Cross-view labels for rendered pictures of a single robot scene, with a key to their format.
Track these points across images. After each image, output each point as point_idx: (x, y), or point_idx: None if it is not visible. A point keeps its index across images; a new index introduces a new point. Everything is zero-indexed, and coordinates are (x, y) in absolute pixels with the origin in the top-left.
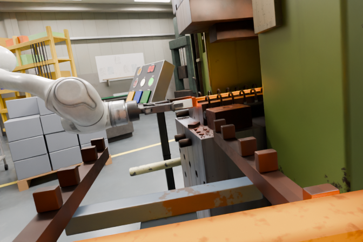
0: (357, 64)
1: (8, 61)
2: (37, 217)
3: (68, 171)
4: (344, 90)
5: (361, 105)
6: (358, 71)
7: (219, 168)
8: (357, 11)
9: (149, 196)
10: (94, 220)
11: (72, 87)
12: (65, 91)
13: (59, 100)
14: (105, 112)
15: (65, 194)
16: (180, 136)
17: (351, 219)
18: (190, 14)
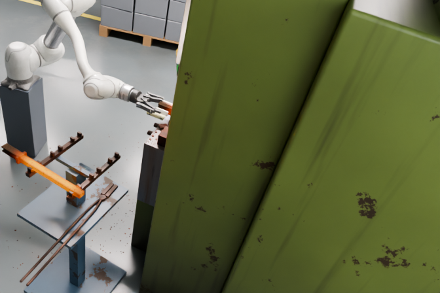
0: (165, 170)
1: (88, 4)
2: (49, 155)
3: (59, 147)
4: (160, 174)
5: (165, 182)
6: (165, 172)
7: (150, 159)
8: (169, 155)
9: (73, 164)
10: (60, 161)
11: (91, 89)
12: (88, 90)
13: (84, 92)
14: (115, 93)
15: (57, 152)
16: (156, 126)
17: (71, 188)
18: (177, 70)
